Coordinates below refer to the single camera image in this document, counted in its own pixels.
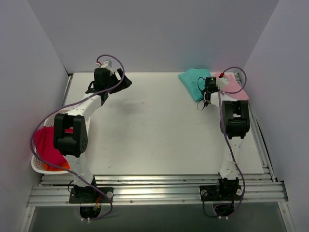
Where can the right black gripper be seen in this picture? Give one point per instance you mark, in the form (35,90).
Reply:
(206,95)

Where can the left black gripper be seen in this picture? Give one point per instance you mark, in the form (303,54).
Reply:
(118,80)

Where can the teal t shirt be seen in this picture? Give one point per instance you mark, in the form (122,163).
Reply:
(190,80)

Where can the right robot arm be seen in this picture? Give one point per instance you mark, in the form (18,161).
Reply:
(234,125)

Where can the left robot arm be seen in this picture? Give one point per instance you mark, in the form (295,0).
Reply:
(70,130)

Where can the folded pink t shirt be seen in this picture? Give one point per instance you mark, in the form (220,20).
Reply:
(236,89)

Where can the crimson t shirt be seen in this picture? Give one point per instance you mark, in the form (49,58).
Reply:
(44,143)

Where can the white plastic laundry basket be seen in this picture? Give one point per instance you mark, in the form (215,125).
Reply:
(37,165)

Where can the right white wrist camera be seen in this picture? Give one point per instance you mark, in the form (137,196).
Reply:
(222,81)

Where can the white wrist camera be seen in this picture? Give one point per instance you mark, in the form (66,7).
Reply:
(107,64)
(222,81)

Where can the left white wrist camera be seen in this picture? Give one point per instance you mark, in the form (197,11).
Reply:
(107,64)

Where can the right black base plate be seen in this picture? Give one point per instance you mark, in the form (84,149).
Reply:
(216,193)

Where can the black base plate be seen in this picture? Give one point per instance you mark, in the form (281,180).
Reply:
(90,195)
(216,193)

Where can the aluminium rail frame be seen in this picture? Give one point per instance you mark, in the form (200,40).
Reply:
(151,144)

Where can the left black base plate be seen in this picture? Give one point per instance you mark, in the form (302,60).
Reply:
(90,195)

